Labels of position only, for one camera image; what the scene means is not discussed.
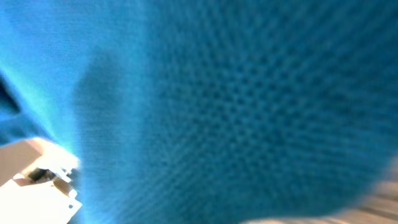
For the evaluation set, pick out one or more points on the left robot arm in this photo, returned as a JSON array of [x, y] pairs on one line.
[[38, 181]]

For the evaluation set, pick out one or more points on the blue t-shirt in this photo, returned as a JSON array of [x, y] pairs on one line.
[[216, 111]]

